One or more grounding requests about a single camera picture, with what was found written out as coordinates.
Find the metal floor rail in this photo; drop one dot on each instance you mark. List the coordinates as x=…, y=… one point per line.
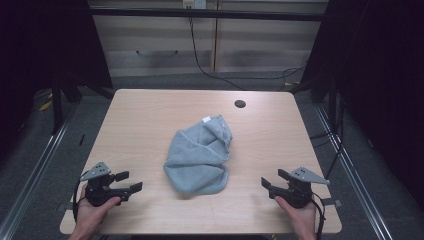
x=353, y=180
x=33, y=176

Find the light blue towel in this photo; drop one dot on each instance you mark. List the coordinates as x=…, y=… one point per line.
x=196, y=160

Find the grey tape piece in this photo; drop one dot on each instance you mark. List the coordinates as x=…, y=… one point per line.
x=330, y=202
x=65, y=206

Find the person's left hand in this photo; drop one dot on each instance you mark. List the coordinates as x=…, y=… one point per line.
x=89, y=216

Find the black horizontal bar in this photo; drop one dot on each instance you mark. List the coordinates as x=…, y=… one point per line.
x=206, y=14

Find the yellow strip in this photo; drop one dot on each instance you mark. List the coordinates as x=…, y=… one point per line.
x=45, y=106

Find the black stand post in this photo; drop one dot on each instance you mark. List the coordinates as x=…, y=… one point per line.
x=57, y=110

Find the pale grey cabinet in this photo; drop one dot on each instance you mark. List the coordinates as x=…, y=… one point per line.
x=260, y=43

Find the small black stick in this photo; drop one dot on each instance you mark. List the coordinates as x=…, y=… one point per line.
x=81, y=140

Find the dark round table grommet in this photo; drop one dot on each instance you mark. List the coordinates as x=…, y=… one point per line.
x=240, y=103

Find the black curtain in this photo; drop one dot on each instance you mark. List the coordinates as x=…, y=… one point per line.
x=383, y=83
x=43, y=50

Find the person's right hand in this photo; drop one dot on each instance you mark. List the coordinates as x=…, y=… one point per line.
x=304, y=220

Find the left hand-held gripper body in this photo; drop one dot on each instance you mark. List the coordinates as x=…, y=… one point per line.
x=98, y=192

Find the white power outlet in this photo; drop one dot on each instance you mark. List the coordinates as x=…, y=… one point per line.
x=195, y=4

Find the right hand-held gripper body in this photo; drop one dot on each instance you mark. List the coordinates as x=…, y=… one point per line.
x=296, y=195

